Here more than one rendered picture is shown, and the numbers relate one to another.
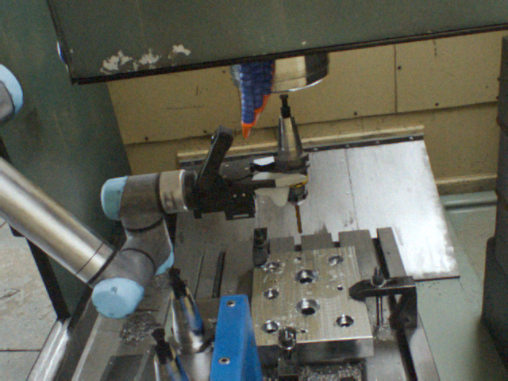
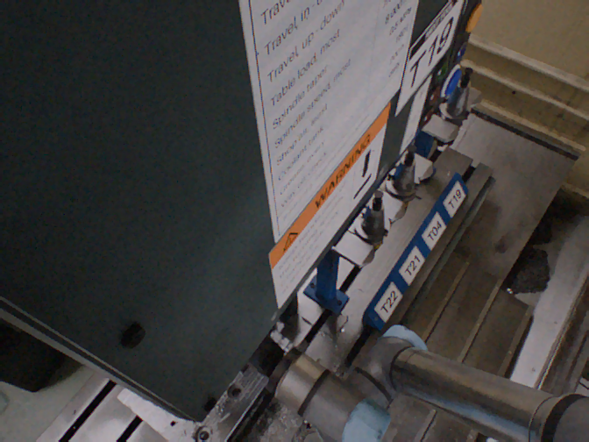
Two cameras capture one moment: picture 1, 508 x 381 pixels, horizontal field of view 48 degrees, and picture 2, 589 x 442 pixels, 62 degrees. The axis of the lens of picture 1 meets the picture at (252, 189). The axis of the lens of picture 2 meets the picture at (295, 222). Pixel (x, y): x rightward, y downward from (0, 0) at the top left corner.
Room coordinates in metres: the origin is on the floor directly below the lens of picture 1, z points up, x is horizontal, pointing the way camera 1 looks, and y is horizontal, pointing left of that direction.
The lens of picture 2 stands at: (1.02, 0.21, 2.01)
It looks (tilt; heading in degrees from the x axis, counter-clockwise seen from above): 61 degrees down; 211
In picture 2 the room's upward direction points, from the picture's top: 4 degrees counter-clockwise
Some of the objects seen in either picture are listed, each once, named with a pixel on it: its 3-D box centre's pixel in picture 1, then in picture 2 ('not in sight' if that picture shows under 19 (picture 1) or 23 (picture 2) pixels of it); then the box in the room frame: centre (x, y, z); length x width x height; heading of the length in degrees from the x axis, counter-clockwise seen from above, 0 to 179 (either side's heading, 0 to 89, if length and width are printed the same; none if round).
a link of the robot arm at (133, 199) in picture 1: (136, 198); (345, 415); (0.91, 0.21, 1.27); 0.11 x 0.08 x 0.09; 83
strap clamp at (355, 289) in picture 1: (382, 296); not in sight; (0.89, -0.22, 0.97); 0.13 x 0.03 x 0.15; 83
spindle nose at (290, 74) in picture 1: (276, 40); not in sight; (0.88, -0.07, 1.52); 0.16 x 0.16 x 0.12
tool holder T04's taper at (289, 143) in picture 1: (288, 134); not in sight; (0.88, -0.07, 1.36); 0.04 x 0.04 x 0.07
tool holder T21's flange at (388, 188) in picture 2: not in sight; (401, 185); (0.48, 0.13, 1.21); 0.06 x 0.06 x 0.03
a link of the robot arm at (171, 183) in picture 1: (177, 192); (300, 380); (0.90, 0.13, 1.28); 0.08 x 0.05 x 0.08; 173
